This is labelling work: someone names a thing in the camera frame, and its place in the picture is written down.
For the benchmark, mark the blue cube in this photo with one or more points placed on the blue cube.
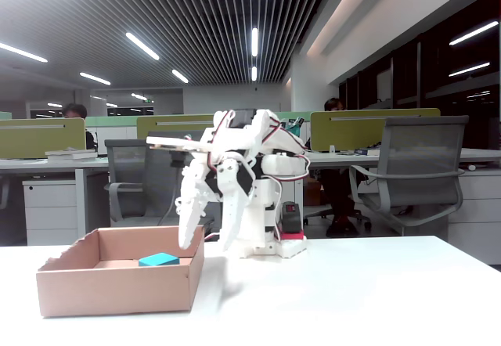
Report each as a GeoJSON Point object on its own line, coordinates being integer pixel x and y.
{"type": "Point", "coordinates": [158, 260]}

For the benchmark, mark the gray mesh office chair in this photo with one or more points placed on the gray mesh office chair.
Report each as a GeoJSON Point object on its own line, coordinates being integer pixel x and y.
{"type": "Point", "coordinates": [422, 154]}

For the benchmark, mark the white drawer cabinet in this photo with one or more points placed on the white drawer cabinet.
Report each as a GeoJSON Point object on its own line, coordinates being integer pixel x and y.
{"type": "Point", "coordinates": [477, 213]}
{"type": "Point", "coordinates": [49, 213]}

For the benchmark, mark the light green desk divider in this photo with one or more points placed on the light green desk divider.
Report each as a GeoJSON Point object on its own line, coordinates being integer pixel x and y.
{"type": "Point", "coordinates": [111, 121]}

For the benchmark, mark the brown cardboard box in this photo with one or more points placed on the brown cardboard box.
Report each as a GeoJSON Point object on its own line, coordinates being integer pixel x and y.
{"type": "Point", "coordinates": [117, 291]}

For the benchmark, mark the olive green desk divider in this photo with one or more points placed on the olive green desk divider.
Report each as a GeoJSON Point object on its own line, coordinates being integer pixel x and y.
{"type": "Point", "coordinates": [372, 130]}
{"type": "Point", "coordinates": [172, 125]}
{"type": "Point", "coordinates": [39, 138]}

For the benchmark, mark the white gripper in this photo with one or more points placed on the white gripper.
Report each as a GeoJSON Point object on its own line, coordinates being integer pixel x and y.
{"type": "Point", "coordinates": [206, 183]}

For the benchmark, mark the dark gray office chair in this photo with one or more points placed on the dark gray office chair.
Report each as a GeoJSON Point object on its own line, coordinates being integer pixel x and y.
{"type": "Point", "coordinates": [160, 189]}

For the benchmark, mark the person with black hair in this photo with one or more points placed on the person with black hair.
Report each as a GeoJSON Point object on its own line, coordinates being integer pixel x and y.
{"type": "Point", "coordinates": [75, 110]}

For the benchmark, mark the black box with red switch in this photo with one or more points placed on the black box with red switch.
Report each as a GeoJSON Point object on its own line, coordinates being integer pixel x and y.
{"type": "Point", "coordinates": [291, 217]}

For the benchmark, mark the stack of books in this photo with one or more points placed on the stack of books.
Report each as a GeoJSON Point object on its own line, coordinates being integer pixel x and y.
{"type": "Point", "coordinates": [70, 154]}

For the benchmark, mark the white ceiling light strip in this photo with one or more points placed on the white ceiling light strip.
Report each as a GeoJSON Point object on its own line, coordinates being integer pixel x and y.
{"type": "Point", "coordinates": [180, 76]}
{"type": "Point", "coordinates": [254, 74]}
{"type": "Point", "coordinates": [254, 42]}
{"type": "Point", "coordinates": [23, 52]}
{"type": "Point", "coordinates": [143, 45]}
{"type": "Point", "coordinates": [95, 78]}

